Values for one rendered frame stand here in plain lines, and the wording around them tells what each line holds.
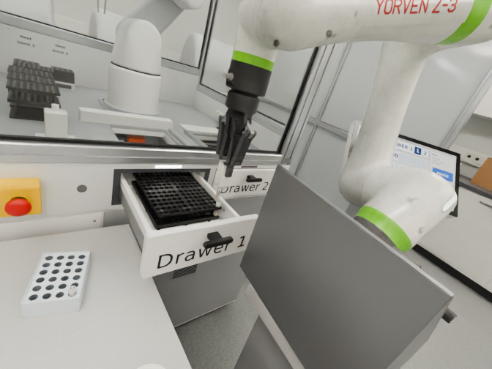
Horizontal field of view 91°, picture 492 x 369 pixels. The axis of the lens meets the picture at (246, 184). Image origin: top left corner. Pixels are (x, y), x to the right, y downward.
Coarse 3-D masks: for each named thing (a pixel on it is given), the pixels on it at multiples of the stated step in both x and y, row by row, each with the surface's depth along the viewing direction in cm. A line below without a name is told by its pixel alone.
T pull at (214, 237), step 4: (212, 232) 55; (216, 232) 55; (208, 236) 54; (212, 236) 53; (216, 236) 54; (220, 236) 54; (228, 236) 55; (212, 240) 52; (216, 240) 53; (220, 240) 53; (224, 240) 53; (228, 240) 54; (232, 240) 55; (204, 244) 51; (208, 244) 51; (212, 244) 51; (216, 244) 52; (220, 244) 53; (224, 244) 54; (208, 248) 51
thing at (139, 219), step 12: (120, 180) 67; (132, 180) 76; (204, 180) 81; (120, 192) 66; (132, 192) 73; (216, 192) 76; (132, 204) 59; (132, 216) 59; (144, 216) 56; (228, 216) 70; (144, 228) 52
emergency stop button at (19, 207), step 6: (18, 198) 49; (6, 204) 48; (12, 204) 48; (18, 204) 49; (24, 204) 49; (30, 204) 50; (6, 210) 48; (12, 210) 48; (18, 210) 49; (24, 210) 50; (30, 210) 51; (18, 216) 50
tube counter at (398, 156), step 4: (396, 152) 110; (400, 152) 110; (396, 156) 109; (400, 156) 109; (404, 156) 110; (408, 156) 110; (400, 160) 109; (404, 160) 109; (408, 160) 109; (412, 160) 109; (416, 160) 110; (420, 160) 110; (424, 160) 110; (412, 164) 109; (416, 164) 109; (420, 164) 109; (424, 164) 110; (428, 164) 110; (424, 168) 109
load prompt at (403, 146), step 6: (396, 144) 111; (402, 144) 111; (408, 144) 111; (402, 150) 110; (408, 150) 111; (414, 150) 111; (420, 150) 111; (426, 150) 112; (420, 156) 110; (426, 156) 111
